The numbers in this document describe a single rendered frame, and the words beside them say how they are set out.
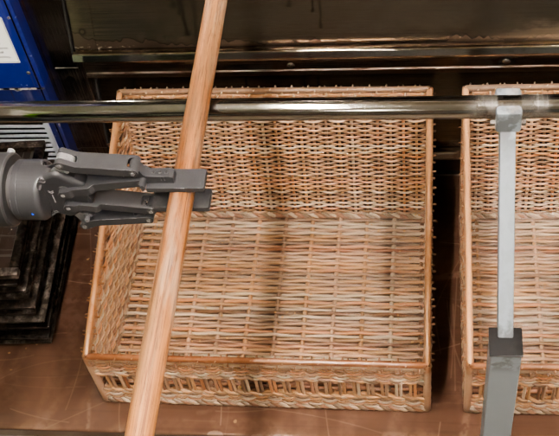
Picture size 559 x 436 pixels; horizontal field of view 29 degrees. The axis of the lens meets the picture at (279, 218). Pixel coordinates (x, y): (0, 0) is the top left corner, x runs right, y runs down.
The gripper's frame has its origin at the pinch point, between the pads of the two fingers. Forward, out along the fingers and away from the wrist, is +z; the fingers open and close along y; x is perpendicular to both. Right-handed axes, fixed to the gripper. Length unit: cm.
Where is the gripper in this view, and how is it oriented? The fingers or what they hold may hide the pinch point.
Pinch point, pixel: (180, 189)
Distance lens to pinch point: 129.6
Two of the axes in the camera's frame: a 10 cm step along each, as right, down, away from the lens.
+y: 1.1, 6.0, 7.9
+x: -0.9, 8.0, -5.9
